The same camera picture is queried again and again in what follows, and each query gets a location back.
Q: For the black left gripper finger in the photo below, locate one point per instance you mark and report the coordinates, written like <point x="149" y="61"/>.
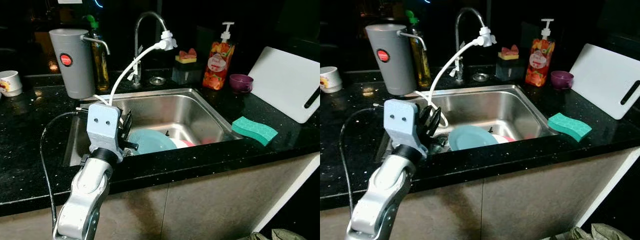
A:
<point x="130" y="123"/>
<point x="425" y="116"/>
<point x="124" y="120"/>
<point x="436" y="120"/>

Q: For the white bowl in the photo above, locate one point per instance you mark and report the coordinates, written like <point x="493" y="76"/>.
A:
<point x="176" y="144"/>
<point x="497" y="138"/>

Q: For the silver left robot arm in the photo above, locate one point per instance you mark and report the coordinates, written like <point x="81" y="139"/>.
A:
<point x="87" y="200"/>
<point x="382" y="200"/>

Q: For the stainless steel sink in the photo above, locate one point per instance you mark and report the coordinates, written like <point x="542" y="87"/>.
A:
<point x="490" y="105"/>
<point x="170" y="110"/>

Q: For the white tape strip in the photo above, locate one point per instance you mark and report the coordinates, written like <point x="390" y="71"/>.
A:
<point x="455" y="71"/>
<point x="134" y="75"/>

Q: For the round chrome counter hole cover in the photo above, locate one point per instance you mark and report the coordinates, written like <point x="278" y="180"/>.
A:
<point x="480" y="77"/>
<point x="157" y="80"/>

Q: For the oil bottle green cap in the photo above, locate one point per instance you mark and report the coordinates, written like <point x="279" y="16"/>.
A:
<point x="101" y="70"/>
<point x="419" y="65"/>

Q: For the grey water filter canister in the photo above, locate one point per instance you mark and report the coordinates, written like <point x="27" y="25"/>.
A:
<point x="72" y="65"/>
<point x="387" y="60"/>

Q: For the chrome gooseneck faucet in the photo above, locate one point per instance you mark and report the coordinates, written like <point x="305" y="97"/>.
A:
<point x="457" y="45"/>
<point x="136" y="50"/>

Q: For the black sponge holder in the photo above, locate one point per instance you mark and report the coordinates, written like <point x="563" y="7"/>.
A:
<point x="186" y="72"/>
<point x="508" y="70"/>

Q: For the red yellow sponge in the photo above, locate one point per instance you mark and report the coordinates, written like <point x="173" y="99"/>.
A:
<point x="508" y="51"/>
<point x="186" y="55"/>

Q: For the white faucet diverter adapter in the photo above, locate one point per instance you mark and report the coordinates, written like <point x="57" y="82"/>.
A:
<point x="486" y="36"/>
<point x="168" y="40"/>

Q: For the white printed mug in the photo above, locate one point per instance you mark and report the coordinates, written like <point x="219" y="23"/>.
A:
<point x="331" y="79"/>
<point x="10" y="82"/>

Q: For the orange dish soap pump bottle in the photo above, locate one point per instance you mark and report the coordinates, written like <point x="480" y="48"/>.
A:
<point x="218" y="62"/>
<point x="540" y="57"/>

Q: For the purple cup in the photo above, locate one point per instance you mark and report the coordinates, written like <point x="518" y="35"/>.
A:
<point x="562" y="79"/>
<point x="241" y="82"/>

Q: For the green wavy sponge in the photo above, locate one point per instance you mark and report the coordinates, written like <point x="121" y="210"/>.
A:
<point x="570" y="126"/>
<point x="255" y="131"/>

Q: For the white cutting board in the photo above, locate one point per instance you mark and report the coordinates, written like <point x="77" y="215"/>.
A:
<point x="605" y="80"/>
<point x="282" y="82"/>

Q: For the olive green cloth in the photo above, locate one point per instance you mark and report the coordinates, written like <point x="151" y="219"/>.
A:
<point x="590" y="232"/>

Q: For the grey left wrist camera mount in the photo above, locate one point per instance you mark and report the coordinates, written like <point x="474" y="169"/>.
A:
<point x="400" y="125"/>
<point x="102" y="130"/>

